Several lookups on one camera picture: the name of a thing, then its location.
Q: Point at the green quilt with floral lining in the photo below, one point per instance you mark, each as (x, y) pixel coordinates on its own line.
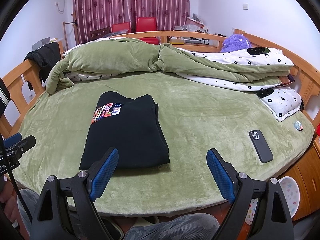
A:
(125, 55)

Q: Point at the white wall switch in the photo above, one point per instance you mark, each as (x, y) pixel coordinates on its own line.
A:
(245, 6)

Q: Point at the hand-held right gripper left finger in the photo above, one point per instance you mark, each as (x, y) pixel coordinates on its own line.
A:
(105, 172)

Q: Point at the purple plush toy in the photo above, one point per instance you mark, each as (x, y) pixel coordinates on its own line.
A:
(236, 43)

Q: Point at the black jacket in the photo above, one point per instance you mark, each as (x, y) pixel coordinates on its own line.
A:
(47, 52)

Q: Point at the wooden coat rack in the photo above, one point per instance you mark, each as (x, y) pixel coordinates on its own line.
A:
(65, 35)

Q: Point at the white floral pillow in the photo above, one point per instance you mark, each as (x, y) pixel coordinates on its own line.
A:
(282, 102)

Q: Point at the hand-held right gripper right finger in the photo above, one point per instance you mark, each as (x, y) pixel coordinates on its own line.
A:
(221, 177)

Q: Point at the silver black device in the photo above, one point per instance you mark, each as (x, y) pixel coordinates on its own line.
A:
(197, 41)

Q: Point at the person's camouflage trousers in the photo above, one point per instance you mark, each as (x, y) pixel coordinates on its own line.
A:
(175, 227)

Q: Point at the grey box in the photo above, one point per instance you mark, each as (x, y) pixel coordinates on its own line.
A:
(41, 43)

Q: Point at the black garment with white stripes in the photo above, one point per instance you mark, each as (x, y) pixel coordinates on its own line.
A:
(3, 92)

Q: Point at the small round colourful trinket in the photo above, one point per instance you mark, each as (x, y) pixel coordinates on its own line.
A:
(298, 125)

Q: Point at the maroon floral curtain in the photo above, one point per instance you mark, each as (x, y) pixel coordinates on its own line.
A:
(125, 2)

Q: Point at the black sweater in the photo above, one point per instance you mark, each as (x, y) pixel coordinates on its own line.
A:
(130, 140)

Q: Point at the white star-print bowl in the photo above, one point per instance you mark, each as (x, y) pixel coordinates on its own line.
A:
(290, 195)

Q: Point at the desk clutter pile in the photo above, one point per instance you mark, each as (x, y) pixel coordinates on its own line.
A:
(192, 25)

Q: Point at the beige slipper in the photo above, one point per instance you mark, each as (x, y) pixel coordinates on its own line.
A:
(150, 220)
(111, 228)

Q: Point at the dark wooden chair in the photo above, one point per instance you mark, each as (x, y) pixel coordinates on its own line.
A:
(100, 32)

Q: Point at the person's left hand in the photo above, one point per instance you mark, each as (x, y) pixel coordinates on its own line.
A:
(10, 208)

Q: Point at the green fleece bed blanket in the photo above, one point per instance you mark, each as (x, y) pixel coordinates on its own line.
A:
(200, 130)

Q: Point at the wooden bed frame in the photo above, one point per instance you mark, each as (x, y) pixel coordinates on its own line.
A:
(15, 78)

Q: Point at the red chair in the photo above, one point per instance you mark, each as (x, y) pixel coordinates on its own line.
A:
(146, 25)
(121, 27)

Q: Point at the wooden bedside cabinet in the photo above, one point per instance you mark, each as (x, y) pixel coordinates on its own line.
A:
(307, 175)

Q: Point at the black smartphone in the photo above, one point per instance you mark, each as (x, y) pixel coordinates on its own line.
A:
(260, 146)

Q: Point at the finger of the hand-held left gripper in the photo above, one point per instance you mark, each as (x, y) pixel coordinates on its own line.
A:
(25, 143)
(12, 140)

